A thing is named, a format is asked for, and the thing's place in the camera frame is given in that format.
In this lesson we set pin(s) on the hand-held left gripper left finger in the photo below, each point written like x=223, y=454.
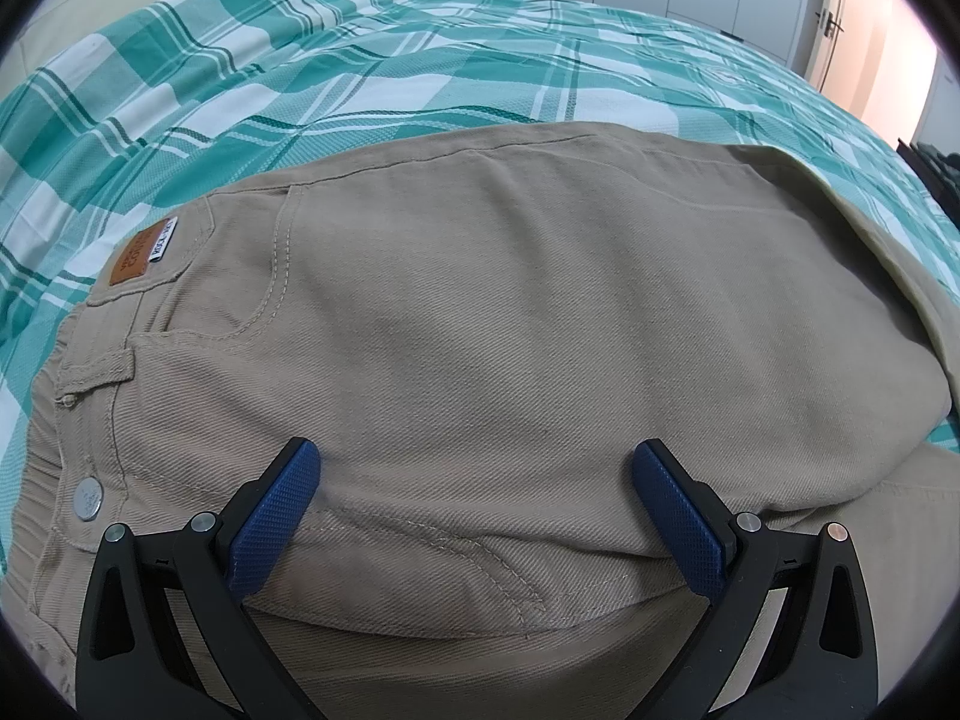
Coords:
x=277, y=510

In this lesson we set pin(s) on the dark wooden nightstand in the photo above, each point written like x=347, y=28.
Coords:
x=911, y=151

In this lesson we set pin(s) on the beige pants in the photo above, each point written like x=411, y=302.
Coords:
x=487, y=352

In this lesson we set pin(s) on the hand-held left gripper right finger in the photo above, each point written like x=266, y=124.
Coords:
x=679, y=514

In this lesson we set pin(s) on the pile of dark clothes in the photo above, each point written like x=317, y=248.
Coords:
x=943, y=165

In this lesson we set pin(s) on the green checked blanket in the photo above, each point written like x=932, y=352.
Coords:
x=375, y=52

